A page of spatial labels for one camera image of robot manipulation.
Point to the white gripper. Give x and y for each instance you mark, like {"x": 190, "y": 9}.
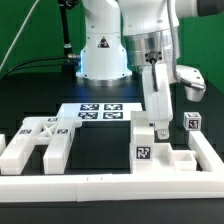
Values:
{"x": 158, "y": 103}

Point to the white chair seat part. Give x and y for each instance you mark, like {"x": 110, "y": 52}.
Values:
{"x": 166, "y": 158}

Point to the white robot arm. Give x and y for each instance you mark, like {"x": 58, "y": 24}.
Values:
{"x": 143, "y": 34}

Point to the white tagged cube right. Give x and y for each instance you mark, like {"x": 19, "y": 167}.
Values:
{"x": 192, "y": 121}

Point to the white L-shaped fence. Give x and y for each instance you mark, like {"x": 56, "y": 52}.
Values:
{"x": 207, "y": 181}

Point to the black vertical pole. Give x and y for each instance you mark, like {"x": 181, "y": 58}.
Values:
{"x": 64, "y": 6}

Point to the white block at left edge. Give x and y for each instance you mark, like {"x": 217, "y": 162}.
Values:
{"x": 2, "y": 143}

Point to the white marker base plate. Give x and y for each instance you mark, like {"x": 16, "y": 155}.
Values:
{"x": 99, "y": 111}

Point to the white chair back frame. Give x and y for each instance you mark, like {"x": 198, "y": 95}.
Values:
{"x": 57, "y": 134}

